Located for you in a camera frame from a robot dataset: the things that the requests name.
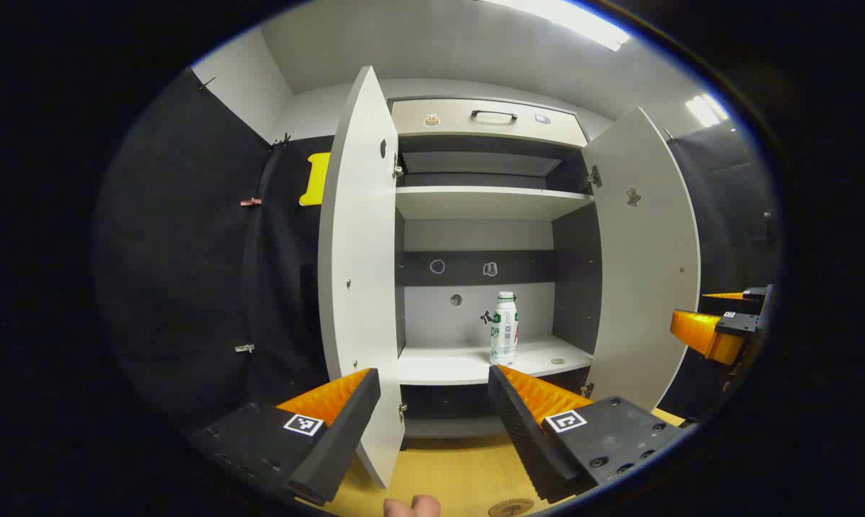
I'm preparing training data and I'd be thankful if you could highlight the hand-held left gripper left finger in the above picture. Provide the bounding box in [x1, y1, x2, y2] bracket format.
[188, 368, 381, 507]

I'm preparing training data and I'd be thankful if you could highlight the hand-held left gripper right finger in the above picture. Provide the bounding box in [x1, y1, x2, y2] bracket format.
[487, 364, 695, 503]

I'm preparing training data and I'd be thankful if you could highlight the grey cabinet door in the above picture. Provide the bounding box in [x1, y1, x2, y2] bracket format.
[581, 106, 701, 411]
[317, 66, 406, 489]

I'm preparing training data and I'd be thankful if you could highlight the white plastic bottle green label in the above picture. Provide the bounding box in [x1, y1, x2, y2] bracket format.
[490, 291, 519, 367]

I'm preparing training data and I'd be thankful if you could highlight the white cabinet shelf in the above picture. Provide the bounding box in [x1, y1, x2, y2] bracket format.
[395, 185, 595, 220]
[398, 335, 594, 386]

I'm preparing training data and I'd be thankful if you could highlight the grey cabinet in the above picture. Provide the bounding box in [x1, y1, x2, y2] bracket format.
[388, 93, 598, 450]

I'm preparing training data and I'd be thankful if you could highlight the beige cabinet drawer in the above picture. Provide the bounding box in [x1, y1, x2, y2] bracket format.
[391, 98, 589, 148]

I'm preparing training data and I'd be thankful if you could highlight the small ceiling light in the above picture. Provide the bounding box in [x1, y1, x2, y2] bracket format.
[686, 93, 729, 129]

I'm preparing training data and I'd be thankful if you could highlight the black backdrop cloth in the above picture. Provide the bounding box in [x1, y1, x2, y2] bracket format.
[95, 68, 781, 432]

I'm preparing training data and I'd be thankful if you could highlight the long ceiling light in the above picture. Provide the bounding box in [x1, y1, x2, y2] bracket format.
[482, 0, 630, 51]

